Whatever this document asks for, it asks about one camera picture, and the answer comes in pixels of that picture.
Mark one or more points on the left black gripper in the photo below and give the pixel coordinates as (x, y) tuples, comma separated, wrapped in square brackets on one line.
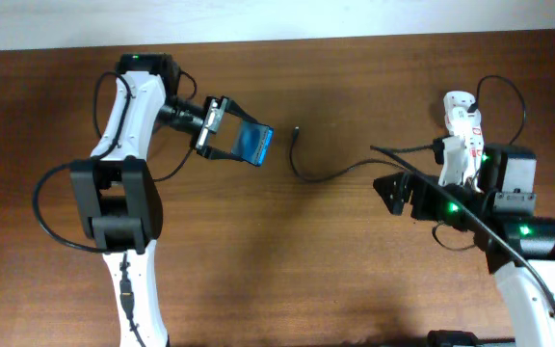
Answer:
[(215, 105)]

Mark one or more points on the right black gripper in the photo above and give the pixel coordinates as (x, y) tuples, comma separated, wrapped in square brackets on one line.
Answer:
[(406, 184)]

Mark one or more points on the blue screen Galaxy smartphone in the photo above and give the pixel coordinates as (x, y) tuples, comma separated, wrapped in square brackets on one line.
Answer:
[(252, 142)]

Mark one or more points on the white power strip orange switches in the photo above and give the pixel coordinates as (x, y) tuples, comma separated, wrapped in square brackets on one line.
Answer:
[(473, 136)]

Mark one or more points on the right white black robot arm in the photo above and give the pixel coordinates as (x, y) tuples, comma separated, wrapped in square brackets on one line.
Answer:
[(499, 210)]

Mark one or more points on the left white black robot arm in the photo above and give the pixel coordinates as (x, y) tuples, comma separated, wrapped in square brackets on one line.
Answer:
[(119, 204)]

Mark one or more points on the white USB wall charger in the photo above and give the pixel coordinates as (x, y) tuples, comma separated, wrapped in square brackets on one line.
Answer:
[(456, 105)]

